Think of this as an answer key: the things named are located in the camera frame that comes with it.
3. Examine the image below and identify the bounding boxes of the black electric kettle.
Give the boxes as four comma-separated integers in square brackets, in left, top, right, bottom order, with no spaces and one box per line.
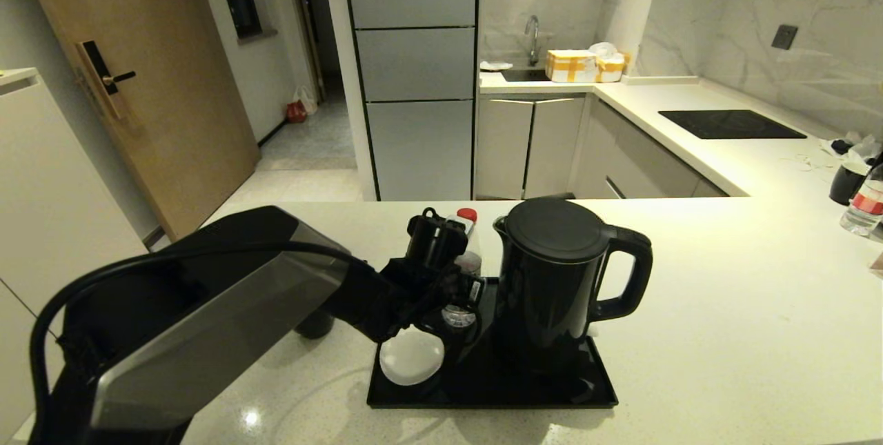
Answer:
[493,197,653,378]

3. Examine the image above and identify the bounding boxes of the dark cup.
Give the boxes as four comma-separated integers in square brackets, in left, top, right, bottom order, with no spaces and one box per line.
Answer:
[295,310,336,340]

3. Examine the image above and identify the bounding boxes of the red bag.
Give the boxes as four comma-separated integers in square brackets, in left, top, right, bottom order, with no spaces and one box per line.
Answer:
[286,86,319,124]

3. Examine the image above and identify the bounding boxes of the tall grey refrigerator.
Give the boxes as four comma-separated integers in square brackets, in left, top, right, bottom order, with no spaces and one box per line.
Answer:
[341,0,481,202]

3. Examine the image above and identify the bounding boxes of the chrome faucet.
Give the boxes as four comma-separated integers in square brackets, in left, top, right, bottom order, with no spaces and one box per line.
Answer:
[524,14,542,67]

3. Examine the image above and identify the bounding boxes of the grey wall socket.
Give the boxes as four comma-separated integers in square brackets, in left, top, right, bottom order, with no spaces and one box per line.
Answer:
[771,23,800,51]

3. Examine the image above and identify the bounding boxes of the small cardboard box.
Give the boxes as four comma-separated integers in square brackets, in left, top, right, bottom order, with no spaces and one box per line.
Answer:
[596,52,627,83]

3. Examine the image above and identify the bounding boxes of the black induction cooktop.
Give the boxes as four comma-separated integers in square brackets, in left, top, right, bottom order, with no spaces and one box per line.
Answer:
[657,109,808,141]

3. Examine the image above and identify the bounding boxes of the black kettle lid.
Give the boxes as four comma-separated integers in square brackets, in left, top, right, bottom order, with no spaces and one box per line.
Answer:
[505,197,612,264]

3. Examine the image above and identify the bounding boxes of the grey cabinet door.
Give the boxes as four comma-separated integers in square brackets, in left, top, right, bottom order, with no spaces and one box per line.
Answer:
[475,99,534,200]
[524,97,586,200]

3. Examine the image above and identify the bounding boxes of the white round cup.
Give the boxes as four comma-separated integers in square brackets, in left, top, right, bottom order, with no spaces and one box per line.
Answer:
[379,327,446,387]

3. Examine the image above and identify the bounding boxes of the grey drawer front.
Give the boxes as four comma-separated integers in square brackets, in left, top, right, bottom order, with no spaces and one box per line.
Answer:
[572,99,728,199]

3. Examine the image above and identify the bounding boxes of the cardboard box with yellow tape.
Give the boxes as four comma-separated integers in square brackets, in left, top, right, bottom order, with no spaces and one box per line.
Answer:
[545,49,599,83]

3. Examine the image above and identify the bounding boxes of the wooden door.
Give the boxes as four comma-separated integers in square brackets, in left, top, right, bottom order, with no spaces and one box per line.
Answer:
[15,0,262,243]

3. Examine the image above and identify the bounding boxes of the white cabinet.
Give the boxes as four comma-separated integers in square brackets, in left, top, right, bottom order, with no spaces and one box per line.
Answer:
[0,68,150,440]

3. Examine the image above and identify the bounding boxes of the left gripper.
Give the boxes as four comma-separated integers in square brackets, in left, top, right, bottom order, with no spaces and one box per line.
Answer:
[404,260,488,337]

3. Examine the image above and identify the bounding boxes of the clear bottle with red cap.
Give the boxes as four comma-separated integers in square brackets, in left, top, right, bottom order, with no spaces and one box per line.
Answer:
[441,208,483,329]

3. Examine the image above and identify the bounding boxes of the water bottle with red label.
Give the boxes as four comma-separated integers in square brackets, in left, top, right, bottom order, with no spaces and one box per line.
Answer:
[840,161,883,237]

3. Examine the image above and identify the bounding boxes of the black rectangular tray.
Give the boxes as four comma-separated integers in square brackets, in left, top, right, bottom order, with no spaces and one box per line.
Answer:
[366,277,619,410]

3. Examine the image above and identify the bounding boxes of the black mug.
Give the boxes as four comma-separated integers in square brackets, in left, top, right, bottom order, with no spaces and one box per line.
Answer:
[829,161,872,207]

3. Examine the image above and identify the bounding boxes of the crumpled white tissue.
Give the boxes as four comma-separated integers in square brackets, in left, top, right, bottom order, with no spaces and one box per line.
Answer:
[820,130,883,164]

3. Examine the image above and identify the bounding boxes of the black door lock handle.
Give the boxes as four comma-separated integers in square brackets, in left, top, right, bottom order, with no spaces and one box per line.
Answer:
[75,39,137,120]

